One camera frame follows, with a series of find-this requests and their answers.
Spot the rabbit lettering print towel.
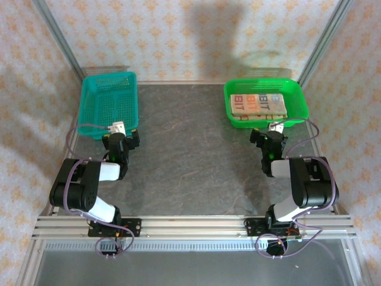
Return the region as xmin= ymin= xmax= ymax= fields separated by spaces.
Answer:
xmin=229 ymin=93 xmax=288 ymax=117

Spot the teal plastic basket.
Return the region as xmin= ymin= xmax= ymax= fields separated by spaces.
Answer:
xmin=76 ymin=71 xmax=140 ymax=141

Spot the bright green plastic basket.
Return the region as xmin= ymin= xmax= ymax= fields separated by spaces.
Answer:
xmin=223 ymin=77 xmax=310 ymax=130

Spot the grey metal panel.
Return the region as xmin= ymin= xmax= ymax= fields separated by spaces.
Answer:
xmin=32 ymin=250 xmax=351 ymax=286

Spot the aluminium table side rail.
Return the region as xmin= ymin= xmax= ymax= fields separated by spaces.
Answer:
xmin=297 ymin=83 xmax=342 ymax=216
xmin=40 ymin=80 xmax=87 ymax=217

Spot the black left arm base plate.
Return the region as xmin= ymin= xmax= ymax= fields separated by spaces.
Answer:
xmin=88 ymin=218 xmax=142 ymax=238

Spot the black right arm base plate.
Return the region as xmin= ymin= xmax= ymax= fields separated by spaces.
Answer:
xmin=245 ymin=217 xmax=299 ymax=238

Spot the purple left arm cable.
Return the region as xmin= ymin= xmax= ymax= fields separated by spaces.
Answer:
xmin=63 ymin=123 xmax=135 ymax=259

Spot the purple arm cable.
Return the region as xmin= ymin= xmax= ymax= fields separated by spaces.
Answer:
xmin=63 ymin=123 xmax=135 ymax=259
xmin=255 ymin=117 xmax=340 ymax=259

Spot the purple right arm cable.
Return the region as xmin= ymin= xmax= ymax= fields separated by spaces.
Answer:
xmin=255 ymin=117 xmax=340 ymax=259

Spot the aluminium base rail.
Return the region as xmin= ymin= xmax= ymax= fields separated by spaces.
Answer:
xmin=31 ymin=214 xmax=358 ymax=241

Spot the aluminium frame post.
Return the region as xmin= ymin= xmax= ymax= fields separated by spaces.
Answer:
xmin=31 ymin=0 xmax=87 ymax=83
xmin=297 ymin=0 xmax=355 ymax=87

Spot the slotted grey cable duct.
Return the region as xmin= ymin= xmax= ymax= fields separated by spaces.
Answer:
xmin=44 ymin=240 xmax=348 ymax=253

